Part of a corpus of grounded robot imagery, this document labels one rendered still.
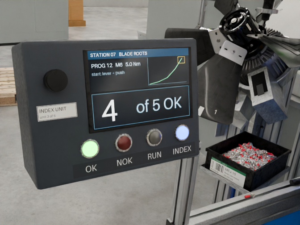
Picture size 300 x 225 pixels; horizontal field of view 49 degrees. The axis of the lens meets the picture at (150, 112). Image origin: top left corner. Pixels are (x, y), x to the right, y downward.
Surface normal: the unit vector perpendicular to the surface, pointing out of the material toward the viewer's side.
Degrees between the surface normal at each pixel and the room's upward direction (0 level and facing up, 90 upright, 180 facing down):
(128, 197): 0
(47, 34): 90
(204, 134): 90
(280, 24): 50
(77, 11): 90
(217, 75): 57
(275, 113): 121
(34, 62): 75
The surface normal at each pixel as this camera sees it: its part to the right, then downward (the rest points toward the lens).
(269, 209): 0.48, 0.37
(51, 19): 0.65, 0.33
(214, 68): -0.11, -0.18
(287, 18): -0.62, -0.50
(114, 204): 0.07, -0.92
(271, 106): -0.06, 0.80
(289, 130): -0.88, 0.11
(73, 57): 0.48, 0.11
